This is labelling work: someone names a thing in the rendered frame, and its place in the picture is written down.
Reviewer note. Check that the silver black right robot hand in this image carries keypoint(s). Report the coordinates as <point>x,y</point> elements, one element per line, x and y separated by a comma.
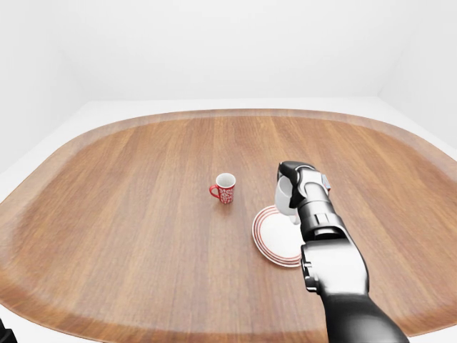
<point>303,180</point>

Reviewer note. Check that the white mug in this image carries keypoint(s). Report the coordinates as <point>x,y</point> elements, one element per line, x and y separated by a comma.
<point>282,198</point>

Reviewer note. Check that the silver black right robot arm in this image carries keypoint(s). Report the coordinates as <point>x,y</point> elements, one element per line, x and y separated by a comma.
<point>333,257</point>

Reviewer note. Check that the white plate with red rings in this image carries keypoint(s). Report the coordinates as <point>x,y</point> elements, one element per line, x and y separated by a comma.
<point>275,236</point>

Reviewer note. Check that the red patterned mug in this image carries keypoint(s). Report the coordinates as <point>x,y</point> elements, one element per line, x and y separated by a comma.
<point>224,189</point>

